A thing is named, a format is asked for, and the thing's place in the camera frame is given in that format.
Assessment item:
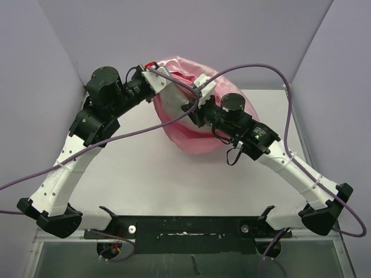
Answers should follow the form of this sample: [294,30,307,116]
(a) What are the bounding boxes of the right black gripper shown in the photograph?
[183,91,238,138]

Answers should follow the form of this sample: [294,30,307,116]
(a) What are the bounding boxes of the pink satin rose pillowcase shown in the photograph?
[152,54,259,156]

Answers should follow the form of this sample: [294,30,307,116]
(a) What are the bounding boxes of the pink pillow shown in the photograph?
[157,83,189,121]

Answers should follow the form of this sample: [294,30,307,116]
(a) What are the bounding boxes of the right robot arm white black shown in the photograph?
[190,93,353,237]

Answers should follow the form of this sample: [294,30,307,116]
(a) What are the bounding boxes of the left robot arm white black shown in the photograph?
[17,65,166,239]

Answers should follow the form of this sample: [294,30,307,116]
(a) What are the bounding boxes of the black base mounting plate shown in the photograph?
[84,216,282,258]

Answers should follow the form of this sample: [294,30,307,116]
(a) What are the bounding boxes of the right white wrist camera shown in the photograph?
[193,74,217,108]

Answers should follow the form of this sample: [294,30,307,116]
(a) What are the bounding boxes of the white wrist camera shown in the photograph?
[141,61,172,94]
[193,74,217,108]

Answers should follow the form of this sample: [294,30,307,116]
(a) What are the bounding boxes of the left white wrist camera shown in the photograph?
[141,61,172,94]

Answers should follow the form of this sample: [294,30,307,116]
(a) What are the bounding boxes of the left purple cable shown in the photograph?
[0,66,201,263]

